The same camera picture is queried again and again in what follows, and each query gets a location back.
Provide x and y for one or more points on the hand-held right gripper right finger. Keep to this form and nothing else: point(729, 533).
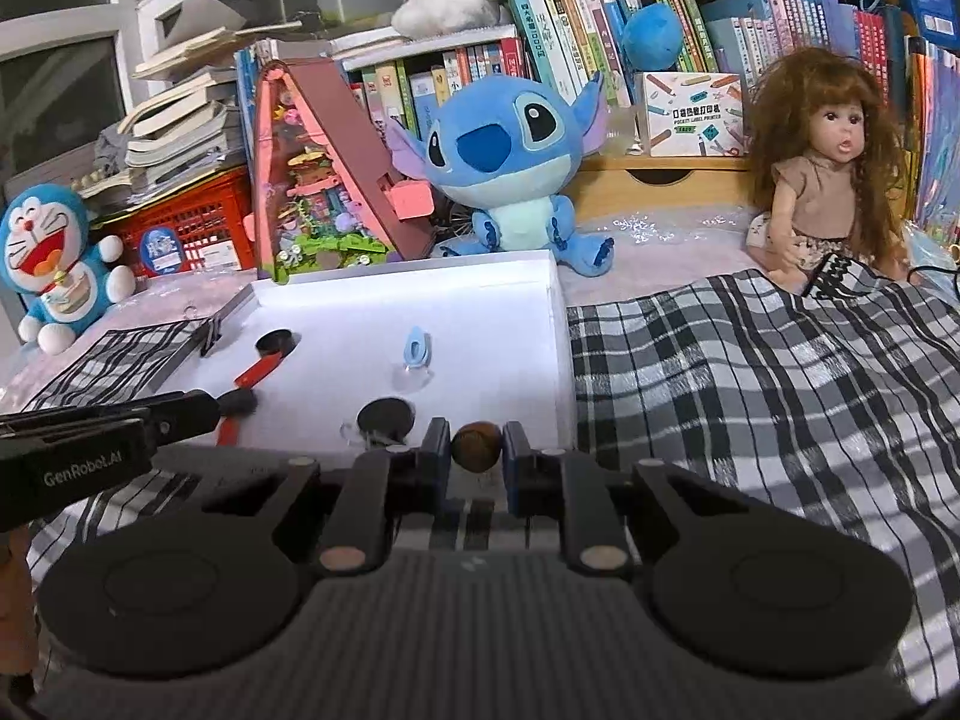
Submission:
point(514, 459)

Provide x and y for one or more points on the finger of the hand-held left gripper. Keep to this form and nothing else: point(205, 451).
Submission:
point(187, 412)

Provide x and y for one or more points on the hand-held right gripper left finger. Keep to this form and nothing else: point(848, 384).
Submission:
point(436, 459)

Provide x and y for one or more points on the brown walnut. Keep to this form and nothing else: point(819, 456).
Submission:
point(476, 448)

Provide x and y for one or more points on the black round disc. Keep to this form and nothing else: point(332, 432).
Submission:
point(385, 417)

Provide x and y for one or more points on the blue plastic hook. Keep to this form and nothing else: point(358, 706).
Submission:
point(416, 349)

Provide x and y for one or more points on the white shallow cardboard box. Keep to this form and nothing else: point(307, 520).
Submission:
point(465, 300)

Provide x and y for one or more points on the person's left forearm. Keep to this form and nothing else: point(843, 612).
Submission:
point(15, 577)

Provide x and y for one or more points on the red plastic crate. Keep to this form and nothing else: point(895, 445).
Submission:
point(180, 236)

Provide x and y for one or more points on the blue cat robot plush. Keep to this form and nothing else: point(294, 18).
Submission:
point(56, 270)

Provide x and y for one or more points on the pink blanket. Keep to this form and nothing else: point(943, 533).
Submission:
point(660, 266)

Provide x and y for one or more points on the black white plaid blanket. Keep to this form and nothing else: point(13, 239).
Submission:
point(750, 405)

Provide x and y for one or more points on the pink triangular toy house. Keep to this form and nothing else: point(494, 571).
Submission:
point(322, 172)

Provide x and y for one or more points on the grey crumpled cloth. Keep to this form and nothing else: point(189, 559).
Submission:
point(111, 146)

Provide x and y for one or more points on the grey storage box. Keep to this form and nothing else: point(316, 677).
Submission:
point(41, 176)

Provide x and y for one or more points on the blue alien plush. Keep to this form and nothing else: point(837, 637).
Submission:
point(510, 172)

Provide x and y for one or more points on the stack of worn books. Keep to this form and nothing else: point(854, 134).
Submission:
point(180, 120)

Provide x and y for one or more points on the wooden drawer box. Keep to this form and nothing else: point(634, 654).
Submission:
point(660, 181)

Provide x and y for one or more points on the row of blue thin books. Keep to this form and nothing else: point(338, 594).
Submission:
point(244, 90)

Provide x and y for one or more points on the black laced cloth piece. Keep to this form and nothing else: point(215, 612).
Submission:
point(836, 275)

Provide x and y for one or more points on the row of small shelf books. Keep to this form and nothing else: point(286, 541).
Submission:
point(450, 82)

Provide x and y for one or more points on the white pencil print box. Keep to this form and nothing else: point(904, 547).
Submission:
point(690, 114)

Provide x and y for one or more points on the long haired baby doll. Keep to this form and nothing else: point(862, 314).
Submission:
point(817, 165)

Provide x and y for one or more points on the row of tall leaning books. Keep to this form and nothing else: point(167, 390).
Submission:
point(585, 37)

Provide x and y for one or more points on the row of pastel spine books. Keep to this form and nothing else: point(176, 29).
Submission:
point(795, 37)

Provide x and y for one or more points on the row of thin colourful booklets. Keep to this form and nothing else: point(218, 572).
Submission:
point(934, 142)

